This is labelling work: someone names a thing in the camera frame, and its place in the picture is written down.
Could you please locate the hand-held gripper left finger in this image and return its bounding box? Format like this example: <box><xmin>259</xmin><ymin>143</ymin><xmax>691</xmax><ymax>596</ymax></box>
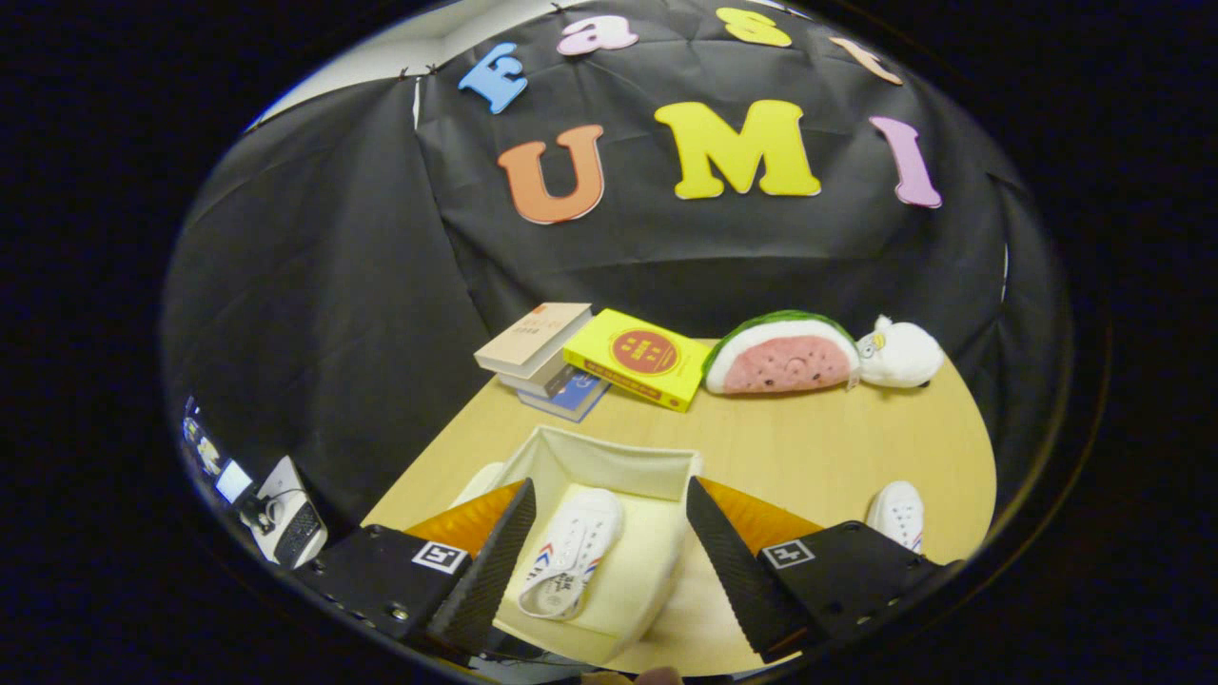
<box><xmin>295</xmin><ymin>478</ymin><xmax>537</xmax><ymax>657</ymax></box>

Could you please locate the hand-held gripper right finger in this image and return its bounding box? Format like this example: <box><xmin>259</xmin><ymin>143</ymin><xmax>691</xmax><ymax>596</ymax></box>
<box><xmin>685</xmin><ymin>476</ymin><xmax>957</xmax><ymax>665</ymax></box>

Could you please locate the white canvas shoe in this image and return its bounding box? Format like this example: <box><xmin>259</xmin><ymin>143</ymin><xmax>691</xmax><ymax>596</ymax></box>
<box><xmin>864</xmin><ymin>480</ymin><xmax>926</xmax><ymax>555</ymax></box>
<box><xmin>519</xmin><ymin>487</ymin><xmax>625</xmax><ymax>621</ymax></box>

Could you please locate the cream fabric storage box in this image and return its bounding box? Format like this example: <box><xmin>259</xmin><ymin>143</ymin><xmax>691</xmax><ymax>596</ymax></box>
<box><xmin>452</xmin><ymin>424</ymin><xmax>705</xmax><ymax>667</ymax></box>

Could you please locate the black keyboard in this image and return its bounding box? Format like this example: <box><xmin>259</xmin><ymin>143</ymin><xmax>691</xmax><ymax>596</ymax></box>
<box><xmin>274</xmin><ymin>501</ymin><xmax>324</xmax><ymax>562</ymax></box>

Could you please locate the blue book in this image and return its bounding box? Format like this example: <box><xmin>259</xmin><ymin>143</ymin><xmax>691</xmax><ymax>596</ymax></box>
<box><xmin>517</xmin><ymin>369</ymin><xmax>612</xmax><ymax>423</ymax></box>

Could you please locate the grey book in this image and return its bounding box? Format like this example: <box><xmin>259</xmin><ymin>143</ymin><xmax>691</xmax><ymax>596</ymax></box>
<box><xmin>497</xmin><ymin>357</ymin><xmax>577</xmax><ymax>399</ymax></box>

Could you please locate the watermelon slice plush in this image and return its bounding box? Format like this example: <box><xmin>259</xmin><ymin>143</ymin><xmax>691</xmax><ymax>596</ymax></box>
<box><xmin>702</xmin><ymin>310</ymin><xmax>860</xmax><ymax>396</ymax></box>

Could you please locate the beige book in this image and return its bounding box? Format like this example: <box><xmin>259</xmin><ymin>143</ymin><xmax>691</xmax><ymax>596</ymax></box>
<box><xmin>474</xmin><ymin>303</ymin><xmax>593</xmax><ymax>380</ymax></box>

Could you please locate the yellow book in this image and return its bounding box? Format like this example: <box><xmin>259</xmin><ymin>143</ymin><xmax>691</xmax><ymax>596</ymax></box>
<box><xmin>562</xmin><ymin>308</ymin><xmax>713</xmax><ymax>413</ymax></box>

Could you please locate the white plush toy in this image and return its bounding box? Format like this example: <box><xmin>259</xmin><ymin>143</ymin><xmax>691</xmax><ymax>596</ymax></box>
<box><xmin>855</xmin><ymin>315</ymin><xmax>946</xmax><ymax>389</ymax></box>

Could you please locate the black backdrop cloth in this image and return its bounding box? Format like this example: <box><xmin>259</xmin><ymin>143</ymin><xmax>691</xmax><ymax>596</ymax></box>
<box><xmin>162</xmin><ymin>0</ymin><xmax>1071</xmax><ymax>534</ymax></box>

